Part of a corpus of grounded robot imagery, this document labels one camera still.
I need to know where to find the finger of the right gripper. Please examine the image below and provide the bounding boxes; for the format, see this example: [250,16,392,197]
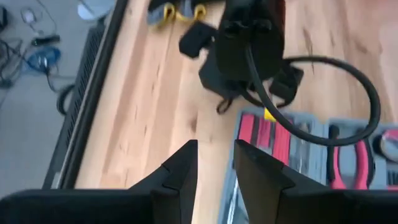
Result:
[268,66,305,108]
[178,20,219,59]

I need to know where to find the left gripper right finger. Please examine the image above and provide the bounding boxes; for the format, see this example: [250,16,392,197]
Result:
[233,139,398,224]

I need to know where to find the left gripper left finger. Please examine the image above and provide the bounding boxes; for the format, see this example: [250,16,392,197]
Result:
[0,139,199,224]

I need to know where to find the red bit holder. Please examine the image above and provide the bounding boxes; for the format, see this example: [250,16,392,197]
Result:
[257,119,273,149]

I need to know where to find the grey plastic tool case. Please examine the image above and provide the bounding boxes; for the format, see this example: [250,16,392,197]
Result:
[217,107,398,224]

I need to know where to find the red-handled hammer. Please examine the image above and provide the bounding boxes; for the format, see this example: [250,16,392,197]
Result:
[272,121,293,166]

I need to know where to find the red-handled pliers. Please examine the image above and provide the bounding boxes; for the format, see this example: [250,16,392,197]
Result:
[326,124,376,191]

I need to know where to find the black glove grey cuff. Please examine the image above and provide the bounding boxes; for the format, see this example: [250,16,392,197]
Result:
[146,0,177,29]

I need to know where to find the black floor vent grate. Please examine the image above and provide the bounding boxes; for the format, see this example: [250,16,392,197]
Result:
[63,18,107,141]

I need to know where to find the black power strip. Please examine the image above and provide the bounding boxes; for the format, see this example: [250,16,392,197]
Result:
[30,34,62,47]

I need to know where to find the white power adapter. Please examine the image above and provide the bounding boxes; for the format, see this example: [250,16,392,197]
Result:
[20,7,37,26]

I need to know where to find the yellow cable strap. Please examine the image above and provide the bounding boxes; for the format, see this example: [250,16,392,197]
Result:
[263,107,278,123]

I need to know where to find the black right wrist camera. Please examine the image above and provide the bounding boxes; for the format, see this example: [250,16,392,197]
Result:
[198,55,249,102]

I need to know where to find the black right camera cable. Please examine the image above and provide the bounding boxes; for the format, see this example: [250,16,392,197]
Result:
[245,46,382,147]

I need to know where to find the black aluminium table frame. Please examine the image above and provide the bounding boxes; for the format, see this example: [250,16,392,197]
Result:
[42,0,130,190]

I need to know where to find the black coiled cable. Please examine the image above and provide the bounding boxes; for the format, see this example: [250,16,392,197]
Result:
[56,83,76,116]

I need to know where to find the blue coiled cable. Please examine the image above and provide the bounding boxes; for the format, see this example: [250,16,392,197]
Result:
[25,46,62,75]

